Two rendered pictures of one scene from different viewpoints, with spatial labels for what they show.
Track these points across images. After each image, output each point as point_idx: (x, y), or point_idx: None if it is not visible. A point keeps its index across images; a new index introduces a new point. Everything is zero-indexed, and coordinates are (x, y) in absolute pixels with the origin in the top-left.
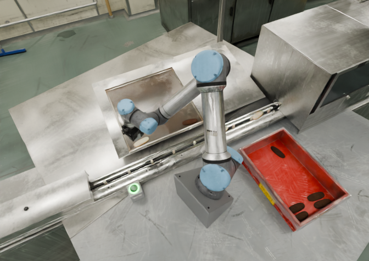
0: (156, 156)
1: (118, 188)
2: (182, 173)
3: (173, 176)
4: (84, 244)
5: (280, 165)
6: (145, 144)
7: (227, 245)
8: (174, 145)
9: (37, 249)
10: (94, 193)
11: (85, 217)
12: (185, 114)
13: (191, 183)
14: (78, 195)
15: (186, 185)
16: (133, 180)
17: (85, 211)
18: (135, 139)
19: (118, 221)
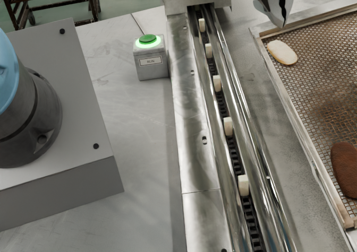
0: (232, 94)
1: (173, 36)
2: (76, 50)
3: (157, 129)
4: (109, 24)
5: None
6: (273, 61)
7: None
8: (252, 128)
9: None
10: (183, 15)
11: (153, 22)
12: None
13: (33, 61)
14: None
15: (25, 38)
16: (179, 53)
17: (164, 21)
18: (255, 1)
19: (117, 51)
